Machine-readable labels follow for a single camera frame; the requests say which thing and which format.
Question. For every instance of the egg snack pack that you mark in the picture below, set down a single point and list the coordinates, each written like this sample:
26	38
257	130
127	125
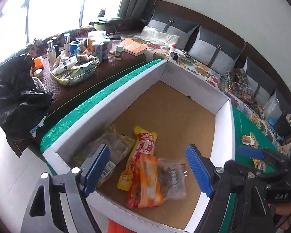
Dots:
250	140

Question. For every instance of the white cardboard box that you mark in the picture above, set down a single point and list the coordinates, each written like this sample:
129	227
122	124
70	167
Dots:
145	135

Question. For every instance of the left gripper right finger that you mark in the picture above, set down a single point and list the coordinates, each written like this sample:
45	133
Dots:
251	213

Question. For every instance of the brown side table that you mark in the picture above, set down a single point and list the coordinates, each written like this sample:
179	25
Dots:
68	94

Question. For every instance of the orange clear dark snack bag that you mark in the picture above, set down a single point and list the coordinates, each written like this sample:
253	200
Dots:
172	180

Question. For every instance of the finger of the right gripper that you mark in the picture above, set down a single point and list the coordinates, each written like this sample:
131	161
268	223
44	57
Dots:
250	152

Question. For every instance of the black bag on bed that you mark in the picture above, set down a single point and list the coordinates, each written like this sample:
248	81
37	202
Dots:
282	126

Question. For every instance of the grey pillow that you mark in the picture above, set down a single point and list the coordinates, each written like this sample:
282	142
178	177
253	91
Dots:
175	25
259	82
214	51

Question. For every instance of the black garbage bag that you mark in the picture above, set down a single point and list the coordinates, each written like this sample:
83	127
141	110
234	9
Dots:
22	104

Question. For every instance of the clear plastic bag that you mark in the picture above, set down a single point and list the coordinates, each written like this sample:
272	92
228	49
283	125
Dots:
272	108

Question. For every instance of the patterned basket of items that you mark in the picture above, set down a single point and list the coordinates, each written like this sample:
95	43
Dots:
73	70

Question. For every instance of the orange book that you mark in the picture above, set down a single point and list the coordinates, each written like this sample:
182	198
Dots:
132	47

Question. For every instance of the long red yellow snack pack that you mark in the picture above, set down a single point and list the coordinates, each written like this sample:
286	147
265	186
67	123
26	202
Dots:
145	144

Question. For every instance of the grey pillow far left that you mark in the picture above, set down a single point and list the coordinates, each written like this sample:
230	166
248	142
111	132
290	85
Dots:
175	25

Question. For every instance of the blue cloth on bed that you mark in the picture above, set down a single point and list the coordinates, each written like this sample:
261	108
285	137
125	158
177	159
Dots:
273	125

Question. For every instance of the dark patterned folded cloth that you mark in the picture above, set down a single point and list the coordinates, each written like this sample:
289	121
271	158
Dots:
236	83

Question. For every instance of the red orange snack pack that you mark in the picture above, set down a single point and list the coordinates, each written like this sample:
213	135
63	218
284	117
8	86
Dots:
145	191

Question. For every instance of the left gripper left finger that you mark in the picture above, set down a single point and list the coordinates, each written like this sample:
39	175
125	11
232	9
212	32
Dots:
44	212

